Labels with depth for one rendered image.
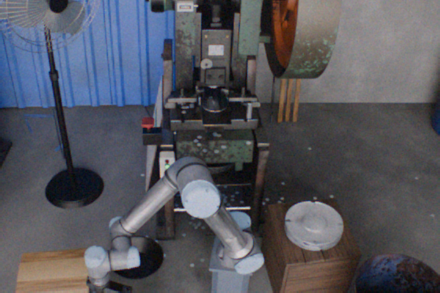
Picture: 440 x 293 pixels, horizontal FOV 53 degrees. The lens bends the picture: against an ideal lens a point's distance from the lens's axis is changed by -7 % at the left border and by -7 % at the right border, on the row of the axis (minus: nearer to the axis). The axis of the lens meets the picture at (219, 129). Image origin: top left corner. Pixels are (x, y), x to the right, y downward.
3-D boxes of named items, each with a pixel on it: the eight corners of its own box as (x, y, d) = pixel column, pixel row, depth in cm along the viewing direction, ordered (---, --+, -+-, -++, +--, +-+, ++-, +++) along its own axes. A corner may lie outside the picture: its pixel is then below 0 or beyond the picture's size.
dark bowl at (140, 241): (164, 286, 234) (163, 278, 230) (107, 287, 232) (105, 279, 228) (164, 243, 259) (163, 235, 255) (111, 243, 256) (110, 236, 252)
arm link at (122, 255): (135, 234, 166) (105, 238, 164) (140, 257, 157) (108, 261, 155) (137, 247, 171) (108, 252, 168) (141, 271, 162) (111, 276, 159)
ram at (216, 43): (230, 86, 229) (233, 30, 212) (199, 86, 228) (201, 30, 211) (227, 69, 243) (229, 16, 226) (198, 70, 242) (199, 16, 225)
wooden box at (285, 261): (346, 296, 232) (362, 254, 212) (276, 306, 226) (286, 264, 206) (323, 241, 264) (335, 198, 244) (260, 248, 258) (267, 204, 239)
